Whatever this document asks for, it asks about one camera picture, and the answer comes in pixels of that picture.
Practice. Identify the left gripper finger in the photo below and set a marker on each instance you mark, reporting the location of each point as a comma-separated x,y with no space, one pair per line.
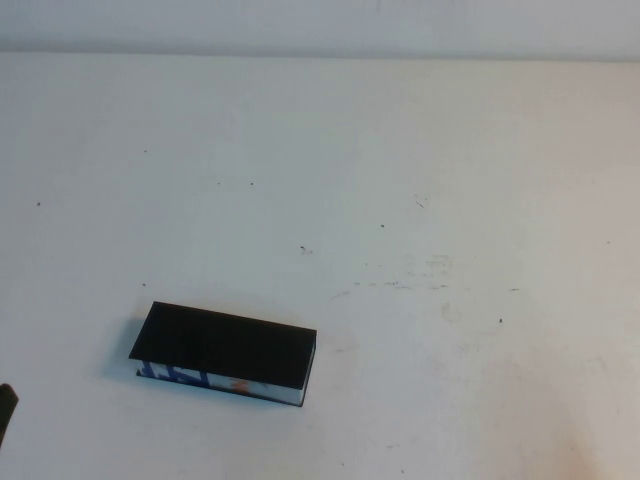
7,405

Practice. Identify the black case with blue-orange print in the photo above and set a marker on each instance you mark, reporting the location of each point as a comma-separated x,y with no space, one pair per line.
225,345

